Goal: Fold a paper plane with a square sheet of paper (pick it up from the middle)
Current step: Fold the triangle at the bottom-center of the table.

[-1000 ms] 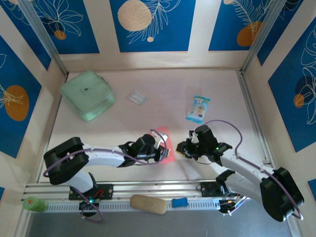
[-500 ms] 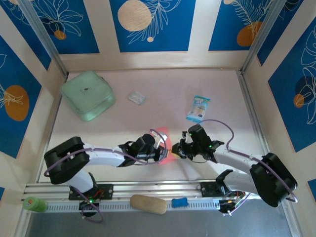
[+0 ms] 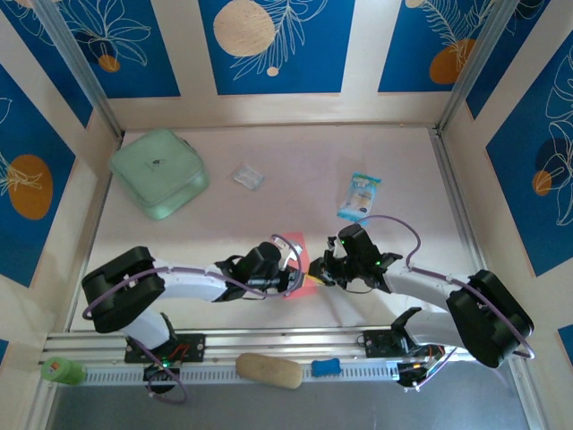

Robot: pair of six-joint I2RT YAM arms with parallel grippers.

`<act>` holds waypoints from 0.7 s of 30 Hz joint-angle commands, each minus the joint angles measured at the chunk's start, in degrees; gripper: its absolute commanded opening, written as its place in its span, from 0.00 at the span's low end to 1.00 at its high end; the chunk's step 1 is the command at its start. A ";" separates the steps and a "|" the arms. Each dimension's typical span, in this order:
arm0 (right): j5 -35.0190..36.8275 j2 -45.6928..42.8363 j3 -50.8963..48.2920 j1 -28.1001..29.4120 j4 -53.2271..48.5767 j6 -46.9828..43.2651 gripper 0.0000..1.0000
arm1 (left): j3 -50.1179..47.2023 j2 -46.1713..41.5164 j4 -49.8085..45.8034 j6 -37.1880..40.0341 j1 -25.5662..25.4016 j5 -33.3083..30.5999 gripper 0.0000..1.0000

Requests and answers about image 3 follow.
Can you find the pink square paper sheet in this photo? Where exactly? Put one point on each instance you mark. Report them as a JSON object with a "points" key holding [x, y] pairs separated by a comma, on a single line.
{"points": [[299, 239]]}

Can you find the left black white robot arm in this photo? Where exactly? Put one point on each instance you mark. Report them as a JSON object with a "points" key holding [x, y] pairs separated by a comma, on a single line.
{"points": [[121, 286]]}

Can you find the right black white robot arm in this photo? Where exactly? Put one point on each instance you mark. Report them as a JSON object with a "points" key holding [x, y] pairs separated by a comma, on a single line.
{"points": [[488, 318]]}

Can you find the blue snack packet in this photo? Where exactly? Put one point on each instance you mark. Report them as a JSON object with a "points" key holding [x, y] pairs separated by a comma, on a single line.
{"points": [[362, 192]]}

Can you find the blue bone-shaped sponge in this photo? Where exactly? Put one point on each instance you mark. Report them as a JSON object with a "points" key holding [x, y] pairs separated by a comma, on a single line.
{"points": [[325, 368]]}

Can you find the small clear plastic packet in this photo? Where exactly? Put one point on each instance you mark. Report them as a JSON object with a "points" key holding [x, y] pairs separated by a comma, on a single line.
{"points": [[248, 178]]}

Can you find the black controller board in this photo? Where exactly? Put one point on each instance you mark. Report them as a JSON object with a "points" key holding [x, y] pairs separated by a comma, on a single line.
{"points": [[409, 374], [156, 374]]}

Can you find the mint green zip pouch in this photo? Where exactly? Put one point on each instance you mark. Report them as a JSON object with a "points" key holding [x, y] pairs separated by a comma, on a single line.
{"points": [[152, 165]]}

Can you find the green bottle with orange cap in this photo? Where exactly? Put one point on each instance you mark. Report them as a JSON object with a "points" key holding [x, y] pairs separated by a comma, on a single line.
{"points": [[62, 371]]}

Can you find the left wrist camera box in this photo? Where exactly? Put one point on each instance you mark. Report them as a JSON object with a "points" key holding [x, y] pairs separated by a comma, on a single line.
{"points": [[288, 259]]}

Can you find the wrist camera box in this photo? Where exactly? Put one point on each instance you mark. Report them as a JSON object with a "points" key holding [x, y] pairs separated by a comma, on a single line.
{"points": [[332, 246], [288, 259]]}

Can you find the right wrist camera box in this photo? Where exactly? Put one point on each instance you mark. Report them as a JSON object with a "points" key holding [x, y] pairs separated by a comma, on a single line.
{"points": [[332, 246]]}

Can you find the aluminium mounting rail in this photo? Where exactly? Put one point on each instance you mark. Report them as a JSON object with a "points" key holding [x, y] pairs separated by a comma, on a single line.
{"points": [[286, 340]]}

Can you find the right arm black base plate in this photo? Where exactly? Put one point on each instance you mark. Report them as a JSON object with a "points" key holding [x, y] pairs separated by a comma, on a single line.
{"points": [[376, 342]]}

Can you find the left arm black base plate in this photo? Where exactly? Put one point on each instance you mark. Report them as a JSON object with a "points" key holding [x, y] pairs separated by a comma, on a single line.
{"points": [[197, 347]]}

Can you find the aluminium side rail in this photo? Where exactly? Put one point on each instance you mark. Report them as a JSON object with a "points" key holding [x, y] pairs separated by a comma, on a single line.
{"points": [[443, 157]]}

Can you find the aluminium frame post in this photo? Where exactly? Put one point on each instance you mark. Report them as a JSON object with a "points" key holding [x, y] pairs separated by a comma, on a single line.
{"points": [[76, 58], [474, 58]]}

